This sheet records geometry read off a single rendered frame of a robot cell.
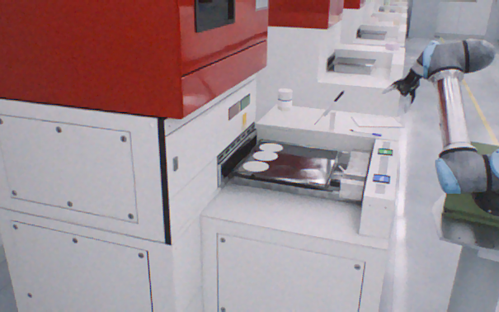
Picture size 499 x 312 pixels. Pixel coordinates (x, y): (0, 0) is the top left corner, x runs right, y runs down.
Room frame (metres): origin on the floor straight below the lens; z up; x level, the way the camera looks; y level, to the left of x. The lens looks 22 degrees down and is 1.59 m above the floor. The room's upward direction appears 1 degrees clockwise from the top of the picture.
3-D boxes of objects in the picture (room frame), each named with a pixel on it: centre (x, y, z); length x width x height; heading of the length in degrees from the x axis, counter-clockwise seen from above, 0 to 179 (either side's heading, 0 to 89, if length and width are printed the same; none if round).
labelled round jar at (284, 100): (2.17, -0.16, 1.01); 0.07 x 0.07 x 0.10
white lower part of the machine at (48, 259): (1.65, 0.45, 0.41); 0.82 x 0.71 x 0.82; 162
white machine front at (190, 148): (1.55, 0.12, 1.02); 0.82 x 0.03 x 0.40; 162
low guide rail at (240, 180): (1.53, -0.17, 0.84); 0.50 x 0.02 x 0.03; 72
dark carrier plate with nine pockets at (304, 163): (1.66, -0.15, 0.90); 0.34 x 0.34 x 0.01; 72
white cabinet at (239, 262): (1.71, -0.27, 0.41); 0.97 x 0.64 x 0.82; 162
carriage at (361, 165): (1.60, -0.41, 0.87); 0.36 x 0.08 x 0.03; 162
